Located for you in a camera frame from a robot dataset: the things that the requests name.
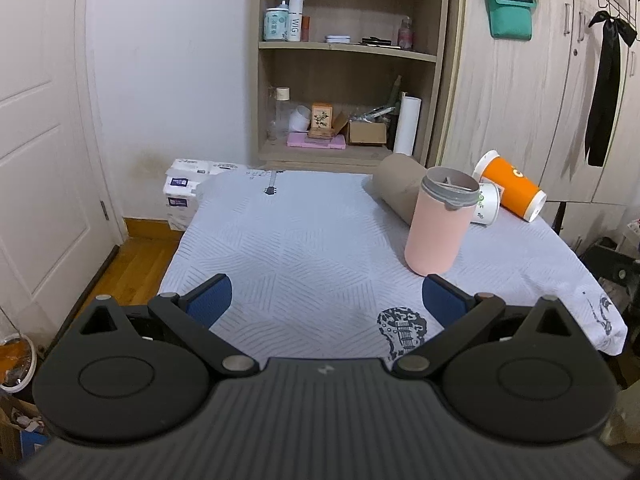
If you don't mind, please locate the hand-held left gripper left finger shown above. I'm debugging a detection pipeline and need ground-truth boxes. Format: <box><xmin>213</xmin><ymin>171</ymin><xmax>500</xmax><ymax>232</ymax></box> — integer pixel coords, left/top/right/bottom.
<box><xmin>75</xmin><ymin>274</ymin><xmax>260</xmax><ymax>380</ymax></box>

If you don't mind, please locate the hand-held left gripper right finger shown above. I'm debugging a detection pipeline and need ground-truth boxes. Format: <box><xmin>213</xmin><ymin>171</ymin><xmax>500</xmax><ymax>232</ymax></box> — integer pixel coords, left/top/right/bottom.
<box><xmin>391</xmin><ymin>274</ymin><xmax>581</xmax><ymax>380</ymax></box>

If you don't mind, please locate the pink cup with grey lid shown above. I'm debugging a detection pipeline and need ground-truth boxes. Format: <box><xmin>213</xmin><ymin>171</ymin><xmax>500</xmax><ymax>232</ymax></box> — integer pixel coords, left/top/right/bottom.
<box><xmin>404</xmin><ymin>166</ymin><xmax>482</xmax><ymax>277</ymax></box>

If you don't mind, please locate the white paper cup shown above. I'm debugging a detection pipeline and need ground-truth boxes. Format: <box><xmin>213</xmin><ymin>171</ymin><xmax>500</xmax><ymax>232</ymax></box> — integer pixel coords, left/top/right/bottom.
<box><xmin>467</xmin><ymin>181</ymin><xmax>503</xmax><ymax>226</ymax></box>

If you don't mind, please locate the orange paper cup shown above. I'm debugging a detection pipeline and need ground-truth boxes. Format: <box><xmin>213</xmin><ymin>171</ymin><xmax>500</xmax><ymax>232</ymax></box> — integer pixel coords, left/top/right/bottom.
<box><xmin>472</xmin><ymin>150</ymin><xmax>547</xmax><ymax>223</ymax></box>

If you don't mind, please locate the small white cup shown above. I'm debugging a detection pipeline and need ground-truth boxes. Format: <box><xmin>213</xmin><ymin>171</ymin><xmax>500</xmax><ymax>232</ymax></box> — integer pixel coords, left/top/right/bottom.
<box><xmin>290</xmin><ymin>105</ymin><xmax>313</xmax><ymax>133</ymax></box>

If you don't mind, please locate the white tissue pack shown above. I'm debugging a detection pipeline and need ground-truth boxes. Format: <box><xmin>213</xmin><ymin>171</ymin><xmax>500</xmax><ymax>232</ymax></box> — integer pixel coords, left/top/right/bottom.
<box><xmin>166</xmin><ymin>207</ymin><xmax>200</xmax><ymax>232</ymax></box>
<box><xmin>171</xmin><ymin>158</ymin><xmax>250</xmax><ymax>177</ymax></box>
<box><xmin>163</xmin><ymin>174</ymin><xmax>206</xmax><ymax>210</ymax></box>

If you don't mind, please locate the white printed tablecloth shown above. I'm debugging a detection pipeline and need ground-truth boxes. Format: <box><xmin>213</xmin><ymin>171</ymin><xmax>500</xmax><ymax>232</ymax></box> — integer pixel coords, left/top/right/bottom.
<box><xmin>157</xmin><ymin>167</ymin><xmax>628</xmax><ymax>361</ymax></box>

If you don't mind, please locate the beige cardboard tube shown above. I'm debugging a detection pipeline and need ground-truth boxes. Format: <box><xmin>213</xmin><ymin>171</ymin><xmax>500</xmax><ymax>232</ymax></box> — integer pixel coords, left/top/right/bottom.
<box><xmin>375</xmin><ymin>152</ymin><xmax>438</xmax><ymax>227</ymax></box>

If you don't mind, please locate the black chair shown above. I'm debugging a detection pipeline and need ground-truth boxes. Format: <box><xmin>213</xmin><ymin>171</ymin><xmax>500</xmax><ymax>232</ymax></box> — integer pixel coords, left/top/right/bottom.
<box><xmin>582</xmin><ymin>237</ymin><xmax>640</xmax><ymax>311</ymax></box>

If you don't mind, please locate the white paper roll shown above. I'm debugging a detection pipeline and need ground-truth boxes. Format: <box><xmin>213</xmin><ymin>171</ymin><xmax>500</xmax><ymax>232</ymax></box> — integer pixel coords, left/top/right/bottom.
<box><xmin>393</xmin><ymin>94</ymin><xmax>422</xmax><ymax>156</ymax></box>

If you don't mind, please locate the cardboard box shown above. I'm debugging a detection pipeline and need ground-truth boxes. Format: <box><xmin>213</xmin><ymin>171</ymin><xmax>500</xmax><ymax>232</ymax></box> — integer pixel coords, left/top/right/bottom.
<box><xmin>334</xmin><ymin>110</ymin><xmax>388</xmax><ymax>146</ymax></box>
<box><xmin>0</xmin><ymin>395</ymin><xmax>51</xmax><ymax>461</ymax></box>

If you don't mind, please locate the pink flat box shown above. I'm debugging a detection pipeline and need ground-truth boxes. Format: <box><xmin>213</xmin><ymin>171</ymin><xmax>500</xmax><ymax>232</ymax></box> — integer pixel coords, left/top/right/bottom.
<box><xmin>286</xmin><ymin>132</ymin><xmax>347</xmax><ymax>150</ymax></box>

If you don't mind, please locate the clear bottle with beige cap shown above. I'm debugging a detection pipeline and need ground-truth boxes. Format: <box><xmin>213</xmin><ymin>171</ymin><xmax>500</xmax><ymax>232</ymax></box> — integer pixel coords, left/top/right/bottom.
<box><xmin>267</xmin><ymin>86</ymin><xmax>292</xmax><ymax>142</ymax></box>

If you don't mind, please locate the white bowl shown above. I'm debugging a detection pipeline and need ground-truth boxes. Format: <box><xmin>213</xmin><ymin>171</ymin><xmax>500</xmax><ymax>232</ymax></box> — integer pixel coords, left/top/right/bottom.
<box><xmin>0</xmin><ymin>332</ymin><xmax>38</xmax><ymax>393</ymax></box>

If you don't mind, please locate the wooden wardrobe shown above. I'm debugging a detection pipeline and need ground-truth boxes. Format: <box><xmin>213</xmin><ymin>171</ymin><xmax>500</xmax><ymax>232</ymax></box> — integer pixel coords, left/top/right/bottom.
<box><xmin>440</xmin><ymin>0</ymin><xmax>640</xmax><ymax>206</ymax></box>

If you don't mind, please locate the wooden floral box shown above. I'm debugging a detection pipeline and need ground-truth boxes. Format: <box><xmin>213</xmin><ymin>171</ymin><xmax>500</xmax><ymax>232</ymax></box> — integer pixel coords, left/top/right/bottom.
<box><xmin>307</xmin><ymin>103</ymin><xmax>335</xmax><ymax>139</ymax></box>

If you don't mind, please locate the white door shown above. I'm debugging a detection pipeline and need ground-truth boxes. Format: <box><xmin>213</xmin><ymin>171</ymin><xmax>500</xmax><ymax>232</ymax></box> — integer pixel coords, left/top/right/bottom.
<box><xmin>0</xmin><ymin>0</ymin><xmax>123</xmax><ymax>346</ymax></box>

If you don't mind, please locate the wooden bookshelf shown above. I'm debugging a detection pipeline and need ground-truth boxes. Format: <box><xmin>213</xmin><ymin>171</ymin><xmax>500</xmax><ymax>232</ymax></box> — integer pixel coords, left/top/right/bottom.
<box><xmin>248</xmin><ymin>0</ymin><xmax>463</xmax><ymax>173</ymax></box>

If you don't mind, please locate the black ribbon bow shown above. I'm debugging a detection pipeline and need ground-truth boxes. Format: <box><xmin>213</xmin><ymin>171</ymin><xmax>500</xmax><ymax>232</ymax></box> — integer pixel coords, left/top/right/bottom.
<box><xmin>585</xmin><ymin>10</ymin><xmax>638</xmax><ymax>168</ymax></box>

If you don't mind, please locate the teal pump bottle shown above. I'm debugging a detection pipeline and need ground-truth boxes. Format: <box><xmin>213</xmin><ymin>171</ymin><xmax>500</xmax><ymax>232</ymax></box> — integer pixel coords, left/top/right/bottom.
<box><xmin>263</xmin><ymin>0</ymin><xmax>293</xmax><ymax>42</ymax></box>

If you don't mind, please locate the teal hanging pouch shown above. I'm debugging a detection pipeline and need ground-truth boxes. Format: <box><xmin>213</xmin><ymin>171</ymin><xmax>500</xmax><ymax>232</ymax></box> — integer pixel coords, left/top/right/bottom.
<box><xmin>484</xmin><ymin>0</ymin><xmax>537</xmax><ymax>41</ymax></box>

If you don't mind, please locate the white slim bottle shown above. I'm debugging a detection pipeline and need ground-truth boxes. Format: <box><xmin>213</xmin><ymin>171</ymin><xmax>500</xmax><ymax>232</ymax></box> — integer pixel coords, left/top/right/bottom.
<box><xmin>286</xmin><ymin>0</ymin><xmax>305</xmax><ymax>42</ymax></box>

